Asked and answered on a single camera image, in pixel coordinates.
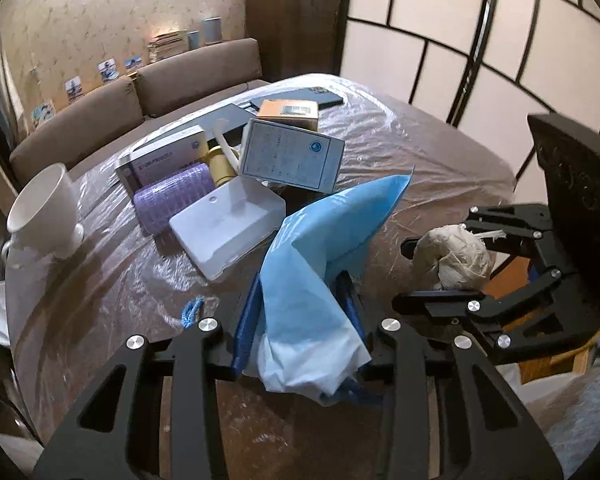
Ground brown sofa cushion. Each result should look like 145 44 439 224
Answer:
136 37 267 118
9 76 146 171

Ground light blue plastic bag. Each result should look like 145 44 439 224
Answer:
256 165 417 407

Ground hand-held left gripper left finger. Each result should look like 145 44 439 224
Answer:
32 272 262 480

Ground yellow pump bottle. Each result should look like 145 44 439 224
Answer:
207 119 242 188

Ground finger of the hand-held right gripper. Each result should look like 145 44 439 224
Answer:
391 267 600 366
400 203 563 273

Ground large grey cylinder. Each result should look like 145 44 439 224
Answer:
202 17 223 46

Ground dark wooden cabinet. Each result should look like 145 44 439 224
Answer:
243 0 342 84

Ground paper-panel sliding door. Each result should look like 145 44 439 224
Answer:
337 0 600 183

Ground wooden stool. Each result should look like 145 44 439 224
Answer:
482 255 600 378

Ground white footed cup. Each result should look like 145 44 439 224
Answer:
6 162 86 261

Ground tan cardboard box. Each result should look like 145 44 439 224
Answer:
256 99 320 133

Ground large dark foldable phone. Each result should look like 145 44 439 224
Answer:
200 102 261 143

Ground brown sofa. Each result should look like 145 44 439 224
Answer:
7 37 276 183

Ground white plastic case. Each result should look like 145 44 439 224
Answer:
169 176 287 281

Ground white printed carton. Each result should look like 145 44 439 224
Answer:
239 119 346 195

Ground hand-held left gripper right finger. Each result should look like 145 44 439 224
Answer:
336 271 564 480

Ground white purple-striped medicine box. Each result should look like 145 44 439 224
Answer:
116 125 212 196

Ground small dark phone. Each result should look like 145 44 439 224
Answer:
290 86 344 109

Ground stack of books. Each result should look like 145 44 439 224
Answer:
147 30 189 63

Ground purple hair roller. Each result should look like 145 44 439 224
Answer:
132 162 216 236

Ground blue string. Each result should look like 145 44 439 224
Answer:
180 296 207 331

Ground paper ball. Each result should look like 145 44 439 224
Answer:
411 224 506 292

